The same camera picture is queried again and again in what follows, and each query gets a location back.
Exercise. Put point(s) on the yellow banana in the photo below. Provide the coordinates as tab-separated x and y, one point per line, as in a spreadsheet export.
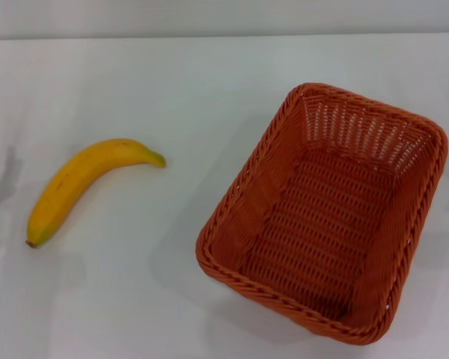
78	172

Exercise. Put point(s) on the orange woven plastic basket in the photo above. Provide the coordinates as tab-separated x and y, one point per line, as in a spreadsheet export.
322	224

